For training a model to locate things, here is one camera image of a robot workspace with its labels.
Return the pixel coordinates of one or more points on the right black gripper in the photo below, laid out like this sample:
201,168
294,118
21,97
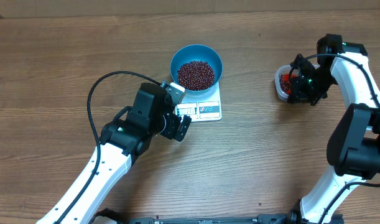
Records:
298,96

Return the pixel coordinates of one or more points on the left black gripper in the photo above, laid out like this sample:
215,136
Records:
170,130

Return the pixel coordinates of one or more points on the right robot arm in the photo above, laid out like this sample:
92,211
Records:
353,149

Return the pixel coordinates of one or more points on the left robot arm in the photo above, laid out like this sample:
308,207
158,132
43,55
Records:
121,142

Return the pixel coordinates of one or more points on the white digital kitchen scale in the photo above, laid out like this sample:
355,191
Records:
201,107

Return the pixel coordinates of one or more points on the red beans in bowl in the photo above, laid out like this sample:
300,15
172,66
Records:
196,75

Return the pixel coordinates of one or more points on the blue metal bowl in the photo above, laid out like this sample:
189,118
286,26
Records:
196,52

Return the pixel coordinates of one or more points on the red beans in container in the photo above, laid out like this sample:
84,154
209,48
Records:
283,83

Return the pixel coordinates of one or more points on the clear plastic container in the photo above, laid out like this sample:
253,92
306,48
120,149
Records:
278,90

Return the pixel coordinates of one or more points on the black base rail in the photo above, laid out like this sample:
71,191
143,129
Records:
205,221

